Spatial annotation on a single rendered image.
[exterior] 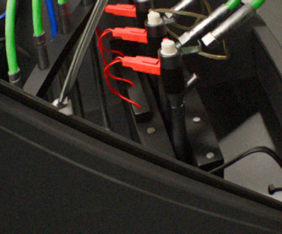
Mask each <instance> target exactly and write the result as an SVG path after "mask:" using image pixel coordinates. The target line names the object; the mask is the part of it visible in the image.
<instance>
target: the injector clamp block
mask: <svg viewBox="0 0 282 234"><path fill-rule="evenodd" d="M126 44H127V45H128V48H129V51H130V54H131V57H135V58H136V56H139V54H138V52H137V49H136V46H135V44H134V41H131V40H126ZM113 65H114V67H113V69H114V75H115V77H116V78H119V79H122V78H121V74H120V70H119V66H118V63H114V64H113ZM182 65H183V73H184V79H185V78H188V77H189V76H190V75H189V73H188V70H187V68H186V66H185V64H184V61H183V59H182ZM137 74H138V76H139V79H140V82H141V84H142V88H143V92H144V94H145V97H146V100H147V103H148V106H149V109H150V110H151V117H152V119H151V120H147V121H142V122H136V120H135V117H134V114H133V111H132V110H131V106H130V103H129V102H128V101H126V100H124V99H123V98H121V100H122V103H123V106H124V110H125V113H126V117H127V120H128V125H129V133H130V136H131V140H132V141H135V142H136V143H139V144H141V145H144V146H146V147H148V148H150V149H154V150H156V151H158V152H160V153H162V154H165V155H167V156H169V157H171V158H174V159H176V155H175V146H174V144H171V142H170V140H169V137H168V134H167V131H166V129H165V126H164V122H163V119H162V114H160V111H159V109H158V106H157V102H156V100H155V97H154V94H153V91H152V89H151V87H150V85H149V81H148V78H147V76H146V73H145V72H141V71H137ZM116 83H117V87H118V90H119V93H120V95H121V96H123V97H124V98H126V99H128V96H127V94H126V90H125V86H124V84H123V81H121V80H116ZM183 101H184V107H185V108H186V114H185V117H186V134H187V145H188V150H189V165H191V166H193V167H196V168H198V169H200V170H202V171H206V172H209V171H212V170H213V169H215V168H217V167H219V166H221V165H223V164H224V157H223V154H222V151H221V149H220V145H219V143H218V141H217V139H216V138H217V137H216V135H215V133H214V131H213V129H212V125H211V122H210V120H209V118H208V116H207V114H206V111H205V109H204V106H203V103H202V101H201V99H200V96H199V94H198V91H197V89H196V88H195V87H194V89H193V90H192V91H190V92H189V93H187V94H185V96H184V97H183ZM214 175H215V176H218V177H220V178H223V179H224V176H225V174H224V169H223V170H221V171H219V172H217V173H215V174H214Z"/></svg>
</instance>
